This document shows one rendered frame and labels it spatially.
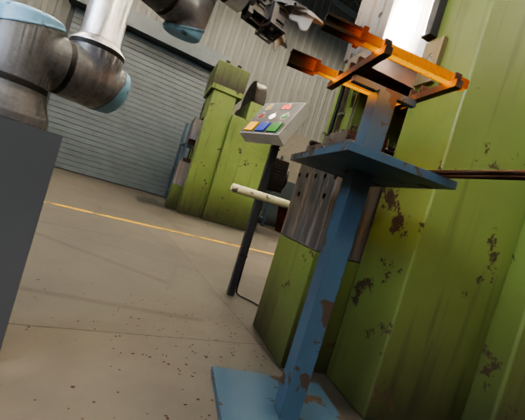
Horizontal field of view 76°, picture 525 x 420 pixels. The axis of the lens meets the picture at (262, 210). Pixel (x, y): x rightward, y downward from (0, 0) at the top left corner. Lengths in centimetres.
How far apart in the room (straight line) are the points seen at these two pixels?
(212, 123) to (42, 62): 539
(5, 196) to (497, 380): 160
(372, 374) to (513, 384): 50
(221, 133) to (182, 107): 329
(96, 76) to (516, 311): 155
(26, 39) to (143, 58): 853
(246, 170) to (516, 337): 537
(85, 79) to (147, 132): 819
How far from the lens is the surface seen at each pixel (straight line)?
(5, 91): 101
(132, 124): 923
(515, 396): 160
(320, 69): 112
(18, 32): 104
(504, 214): 147
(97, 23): 116
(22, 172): 99
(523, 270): 152
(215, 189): 619
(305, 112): 199
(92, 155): 917
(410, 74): 174
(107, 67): 112
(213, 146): 629
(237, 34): 1041
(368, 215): 140
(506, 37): 148
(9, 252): 103
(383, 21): 168
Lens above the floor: 58
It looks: 1 degrees down
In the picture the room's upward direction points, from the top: 17 degrees clockwise
